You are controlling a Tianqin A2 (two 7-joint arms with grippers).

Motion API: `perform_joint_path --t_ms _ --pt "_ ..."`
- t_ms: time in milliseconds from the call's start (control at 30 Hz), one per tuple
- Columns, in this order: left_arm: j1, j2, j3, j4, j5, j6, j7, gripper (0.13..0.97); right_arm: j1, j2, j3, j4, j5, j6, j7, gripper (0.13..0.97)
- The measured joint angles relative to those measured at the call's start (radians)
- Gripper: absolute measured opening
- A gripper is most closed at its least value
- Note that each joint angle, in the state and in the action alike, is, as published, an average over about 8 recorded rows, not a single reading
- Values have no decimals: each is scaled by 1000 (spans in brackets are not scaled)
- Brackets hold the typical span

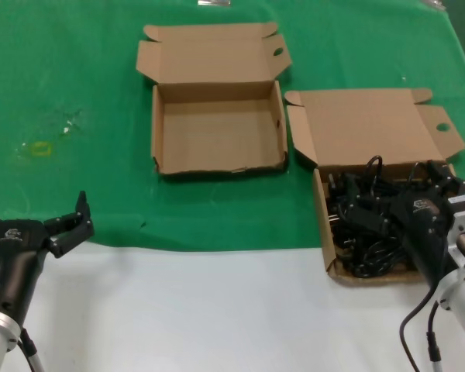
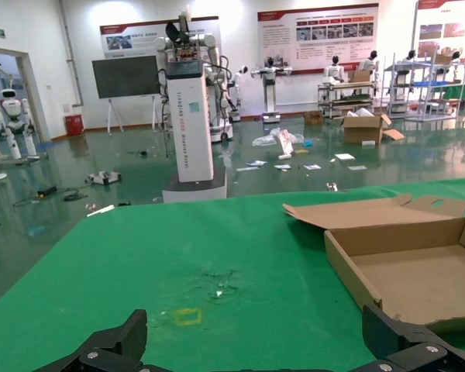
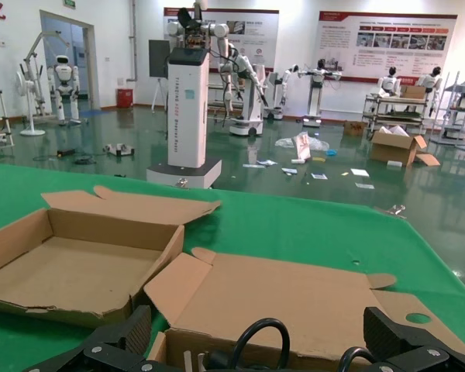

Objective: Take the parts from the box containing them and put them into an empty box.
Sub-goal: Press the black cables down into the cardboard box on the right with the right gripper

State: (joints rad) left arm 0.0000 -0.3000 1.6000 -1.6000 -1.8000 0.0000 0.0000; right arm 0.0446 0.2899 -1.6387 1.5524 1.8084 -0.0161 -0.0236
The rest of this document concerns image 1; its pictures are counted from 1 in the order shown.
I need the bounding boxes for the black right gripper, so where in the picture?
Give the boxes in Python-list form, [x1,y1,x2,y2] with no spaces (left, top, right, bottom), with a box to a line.
[347,159,465,290]

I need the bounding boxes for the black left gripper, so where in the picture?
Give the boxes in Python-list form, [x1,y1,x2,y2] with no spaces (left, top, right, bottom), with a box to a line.
[0,188,95,325]

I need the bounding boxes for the open cardboard box shallow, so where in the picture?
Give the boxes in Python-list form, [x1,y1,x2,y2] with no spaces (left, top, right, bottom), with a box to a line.
[284,88,465,287]
[135,21,294,179]

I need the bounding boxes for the green table cloth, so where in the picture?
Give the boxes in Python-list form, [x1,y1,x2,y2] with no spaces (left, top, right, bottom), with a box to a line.
[0,0,465,253]

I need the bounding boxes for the pile of black power cables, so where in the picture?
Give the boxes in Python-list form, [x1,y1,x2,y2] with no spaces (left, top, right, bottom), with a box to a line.
[327,154,456,279]

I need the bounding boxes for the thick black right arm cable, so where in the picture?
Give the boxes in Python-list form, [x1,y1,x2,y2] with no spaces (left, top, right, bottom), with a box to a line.
[398,284,439,372]

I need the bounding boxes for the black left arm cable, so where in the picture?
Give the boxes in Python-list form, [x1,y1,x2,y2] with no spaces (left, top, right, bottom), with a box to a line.
[17,327,46,372]

